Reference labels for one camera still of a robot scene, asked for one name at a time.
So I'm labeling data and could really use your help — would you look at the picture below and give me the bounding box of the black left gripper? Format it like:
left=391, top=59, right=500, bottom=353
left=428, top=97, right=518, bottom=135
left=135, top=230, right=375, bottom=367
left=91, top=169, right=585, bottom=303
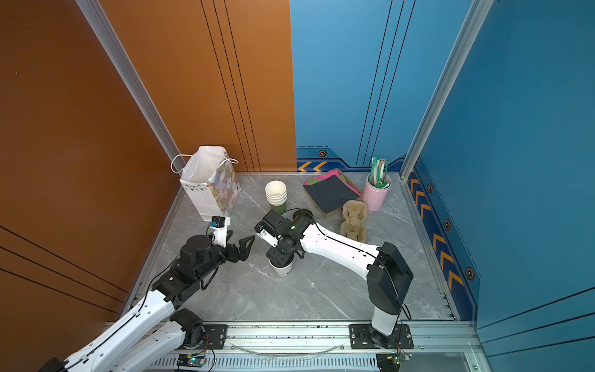
left=195, top=229, right=255, bottom=285

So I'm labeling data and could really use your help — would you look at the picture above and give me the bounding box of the white paper coffee cup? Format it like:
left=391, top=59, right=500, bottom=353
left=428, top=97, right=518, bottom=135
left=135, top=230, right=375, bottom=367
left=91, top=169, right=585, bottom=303
left=269, top=258, right=294, bottom=277

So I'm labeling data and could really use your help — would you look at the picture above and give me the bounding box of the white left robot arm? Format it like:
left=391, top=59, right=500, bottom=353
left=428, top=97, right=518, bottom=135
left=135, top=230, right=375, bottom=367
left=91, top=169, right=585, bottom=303
left=40, top=235, right=256, bottom=371

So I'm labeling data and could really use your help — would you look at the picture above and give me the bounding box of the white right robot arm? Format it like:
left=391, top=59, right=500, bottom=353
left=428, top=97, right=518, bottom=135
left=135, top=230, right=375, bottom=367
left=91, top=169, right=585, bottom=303
left=255, top=209, right=414, bottom=350

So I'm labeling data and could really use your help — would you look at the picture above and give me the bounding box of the stack of black lids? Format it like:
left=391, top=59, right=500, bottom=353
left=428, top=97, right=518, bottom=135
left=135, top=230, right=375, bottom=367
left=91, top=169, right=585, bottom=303
left=293, top=209, right=315, bottom=225

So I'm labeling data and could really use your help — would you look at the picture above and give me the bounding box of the stack of paper cups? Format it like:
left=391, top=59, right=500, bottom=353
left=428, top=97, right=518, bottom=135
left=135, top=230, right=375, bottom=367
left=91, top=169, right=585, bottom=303
left=265, top=180, right=288, bottom=214

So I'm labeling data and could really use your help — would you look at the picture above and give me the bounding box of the brown cardboard napkin tray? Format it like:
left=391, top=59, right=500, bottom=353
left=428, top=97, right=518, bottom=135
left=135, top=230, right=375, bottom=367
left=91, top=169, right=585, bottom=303
left=303, top=169, right=362, bottom=217

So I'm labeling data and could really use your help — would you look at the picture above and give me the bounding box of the dark grey napkin stack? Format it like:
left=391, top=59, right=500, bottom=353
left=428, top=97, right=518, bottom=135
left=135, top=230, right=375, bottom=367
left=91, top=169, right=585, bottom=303
left=304, top=177, right=361, bottom=215

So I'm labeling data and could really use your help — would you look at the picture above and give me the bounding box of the beige pulp cup carrier stack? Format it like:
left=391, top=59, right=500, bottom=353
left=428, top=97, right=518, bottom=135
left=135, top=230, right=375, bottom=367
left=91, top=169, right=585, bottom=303
left=339, top=200, right=368, bottom=243

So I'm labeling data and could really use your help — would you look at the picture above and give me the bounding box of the pink napkin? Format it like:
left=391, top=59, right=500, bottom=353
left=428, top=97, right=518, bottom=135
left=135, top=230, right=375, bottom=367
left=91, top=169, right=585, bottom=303
left=304, top=169, right=362, bottom=195

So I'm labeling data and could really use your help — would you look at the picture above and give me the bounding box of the patterned paper gift bag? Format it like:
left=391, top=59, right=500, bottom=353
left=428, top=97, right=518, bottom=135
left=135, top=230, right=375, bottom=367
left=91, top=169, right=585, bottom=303
left=170, top=146, right=241, bottom=221

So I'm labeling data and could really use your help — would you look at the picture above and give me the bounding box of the pink metal bucket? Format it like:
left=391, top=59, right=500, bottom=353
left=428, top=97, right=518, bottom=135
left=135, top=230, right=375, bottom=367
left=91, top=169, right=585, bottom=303
left=361, top=175, right=392, bottom=212

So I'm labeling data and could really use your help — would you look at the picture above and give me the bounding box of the green circuit board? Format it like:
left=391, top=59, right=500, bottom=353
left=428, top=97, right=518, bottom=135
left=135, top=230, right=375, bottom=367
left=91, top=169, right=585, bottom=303
left=176, top=354, right=206, bottom=369

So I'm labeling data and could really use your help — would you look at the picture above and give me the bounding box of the small circuit board right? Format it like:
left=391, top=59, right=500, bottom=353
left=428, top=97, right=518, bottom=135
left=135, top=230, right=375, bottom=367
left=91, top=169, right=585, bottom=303
left=376, top=353, right=411, bottom=372

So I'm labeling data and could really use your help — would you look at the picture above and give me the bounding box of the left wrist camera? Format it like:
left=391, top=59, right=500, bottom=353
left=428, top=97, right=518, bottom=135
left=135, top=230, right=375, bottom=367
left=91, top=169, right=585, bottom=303
left=207, top=216, right=228, bottom=247

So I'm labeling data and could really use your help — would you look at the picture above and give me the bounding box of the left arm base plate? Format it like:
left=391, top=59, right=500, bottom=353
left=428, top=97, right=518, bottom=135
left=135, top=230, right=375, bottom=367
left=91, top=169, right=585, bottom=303
left=176, top=324, right=228, bottom=352

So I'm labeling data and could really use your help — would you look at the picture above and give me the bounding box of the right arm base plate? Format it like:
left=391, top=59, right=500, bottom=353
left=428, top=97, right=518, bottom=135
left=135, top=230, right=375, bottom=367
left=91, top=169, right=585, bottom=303
left=349, top=322, right=415, bottom=350

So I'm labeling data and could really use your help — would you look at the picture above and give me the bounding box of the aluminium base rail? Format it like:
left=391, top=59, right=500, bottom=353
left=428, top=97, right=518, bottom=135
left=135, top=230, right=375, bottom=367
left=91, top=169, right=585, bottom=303
left=118, top=319, right=491, bottom=372

